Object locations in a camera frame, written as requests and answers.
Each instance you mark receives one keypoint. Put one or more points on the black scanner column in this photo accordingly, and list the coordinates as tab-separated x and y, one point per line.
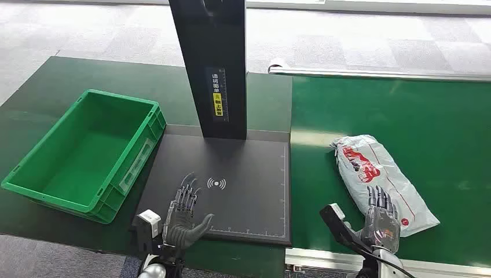
207	42

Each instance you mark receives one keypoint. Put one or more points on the grey red printed mailer package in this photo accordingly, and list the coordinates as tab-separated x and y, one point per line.
368	161

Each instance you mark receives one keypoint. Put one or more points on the yellow warning sticker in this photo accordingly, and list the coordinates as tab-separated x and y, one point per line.
218	104

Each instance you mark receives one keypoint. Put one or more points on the black scanner base plate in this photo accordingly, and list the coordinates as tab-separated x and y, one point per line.
249	192

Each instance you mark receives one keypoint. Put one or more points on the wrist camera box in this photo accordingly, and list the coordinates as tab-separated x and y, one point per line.
339	226
149	222

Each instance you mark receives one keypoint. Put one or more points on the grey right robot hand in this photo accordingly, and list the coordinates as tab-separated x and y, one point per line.
381	228

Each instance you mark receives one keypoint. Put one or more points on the green conveyor belt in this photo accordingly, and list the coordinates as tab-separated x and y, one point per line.
422	115

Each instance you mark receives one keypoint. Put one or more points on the white rail end piece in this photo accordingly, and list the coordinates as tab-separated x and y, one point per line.
278	63

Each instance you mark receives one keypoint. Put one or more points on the green plastic crate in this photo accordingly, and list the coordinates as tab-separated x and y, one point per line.
42	180

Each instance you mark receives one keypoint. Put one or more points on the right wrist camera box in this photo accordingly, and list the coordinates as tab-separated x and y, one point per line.
339	226

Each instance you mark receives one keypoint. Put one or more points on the white conveyor edge rail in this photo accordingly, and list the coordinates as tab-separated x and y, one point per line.
326	261

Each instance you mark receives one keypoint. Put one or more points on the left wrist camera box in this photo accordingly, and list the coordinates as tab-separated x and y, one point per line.
149	222

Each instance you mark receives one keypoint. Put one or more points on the silver conveyor side rail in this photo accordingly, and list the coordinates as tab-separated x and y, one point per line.
383	73

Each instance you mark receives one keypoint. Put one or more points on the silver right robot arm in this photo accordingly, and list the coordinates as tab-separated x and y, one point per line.
383	264

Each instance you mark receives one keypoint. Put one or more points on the dark ruler label strip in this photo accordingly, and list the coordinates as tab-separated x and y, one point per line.
220	82

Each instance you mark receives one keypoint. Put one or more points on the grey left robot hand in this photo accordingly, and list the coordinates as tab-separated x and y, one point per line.
179	228

